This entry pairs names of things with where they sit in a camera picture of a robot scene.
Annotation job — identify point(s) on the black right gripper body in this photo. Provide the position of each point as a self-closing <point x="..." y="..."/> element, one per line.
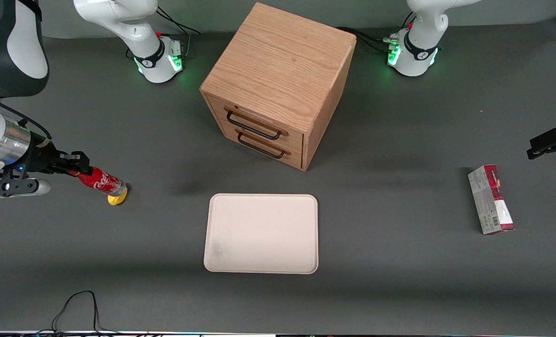
<point x="41" y="156"/>

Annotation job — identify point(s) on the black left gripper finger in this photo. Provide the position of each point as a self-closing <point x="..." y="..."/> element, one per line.
<point x="542" y="150"/>
<point x="547" y="136"/>

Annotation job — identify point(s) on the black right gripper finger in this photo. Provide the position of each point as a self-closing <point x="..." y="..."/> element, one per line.
<point x="64" y="171"/>
<point x="80" y="161"/>

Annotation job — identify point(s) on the red coke bottle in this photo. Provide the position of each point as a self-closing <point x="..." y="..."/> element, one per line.
<point x="102" y="181"/>

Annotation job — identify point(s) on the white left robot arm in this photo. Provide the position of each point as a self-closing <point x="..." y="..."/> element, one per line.
<point x="418" y="42"/>

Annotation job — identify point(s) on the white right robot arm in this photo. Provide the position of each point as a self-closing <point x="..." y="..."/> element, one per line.
<point x="6" y="51"/>

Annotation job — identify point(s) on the beige plastic tray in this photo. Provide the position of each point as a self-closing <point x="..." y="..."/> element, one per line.
<point x="261" y="233"/>

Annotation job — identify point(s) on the yellow toy lemon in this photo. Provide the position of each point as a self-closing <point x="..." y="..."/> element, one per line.
<point x="116" y="200"/>

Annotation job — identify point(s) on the grey and red carton box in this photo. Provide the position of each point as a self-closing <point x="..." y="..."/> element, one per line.
<point x="491" y="199"/>

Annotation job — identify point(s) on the wooden drawer front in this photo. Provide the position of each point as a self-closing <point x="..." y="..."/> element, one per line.
<point x="259" y="122"/>
<point x="268" y="149"/>

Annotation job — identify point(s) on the wooden drawer cabinet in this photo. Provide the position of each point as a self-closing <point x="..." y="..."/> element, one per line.
<point x="282" y="70"/>

